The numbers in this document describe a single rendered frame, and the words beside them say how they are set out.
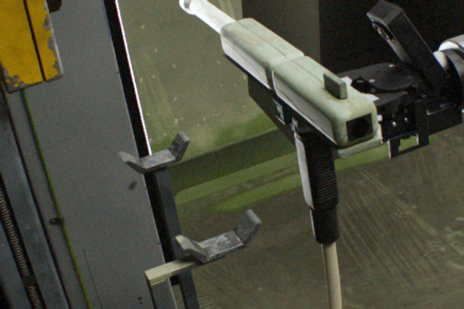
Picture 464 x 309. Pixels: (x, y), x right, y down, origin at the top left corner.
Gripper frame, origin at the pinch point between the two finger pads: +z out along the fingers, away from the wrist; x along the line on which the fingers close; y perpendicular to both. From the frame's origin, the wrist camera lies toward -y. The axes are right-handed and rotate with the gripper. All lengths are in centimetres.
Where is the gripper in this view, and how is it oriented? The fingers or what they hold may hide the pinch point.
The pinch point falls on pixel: (299, 112)
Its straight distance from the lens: 97.2
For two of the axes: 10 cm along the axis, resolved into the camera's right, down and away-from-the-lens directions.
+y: 1.6, 8.7, 4.7
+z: -9.2, 3.1, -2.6
